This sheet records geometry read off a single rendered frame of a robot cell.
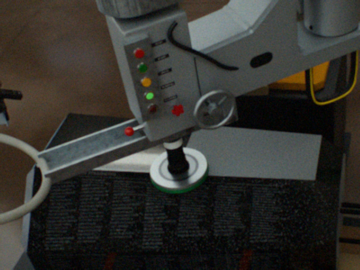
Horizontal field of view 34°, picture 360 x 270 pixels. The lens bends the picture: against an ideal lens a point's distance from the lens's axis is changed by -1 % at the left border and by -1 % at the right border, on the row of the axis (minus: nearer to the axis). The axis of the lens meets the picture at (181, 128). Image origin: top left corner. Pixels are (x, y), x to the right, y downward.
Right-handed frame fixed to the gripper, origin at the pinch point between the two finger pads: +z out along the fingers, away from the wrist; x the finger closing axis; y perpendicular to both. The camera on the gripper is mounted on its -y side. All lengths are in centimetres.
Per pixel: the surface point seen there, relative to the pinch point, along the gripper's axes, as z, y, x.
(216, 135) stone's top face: -4, -67, 66
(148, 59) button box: -64, -32, 87
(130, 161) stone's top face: -1, -33, 56
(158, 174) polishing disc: -8, -35, 75
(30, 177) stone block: 8.9, 2.6, 29.3
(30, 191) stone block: 11.2, 5.0, 34.8
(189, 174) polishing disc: -9, -44, 83
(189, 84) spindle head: -50, -45, 87
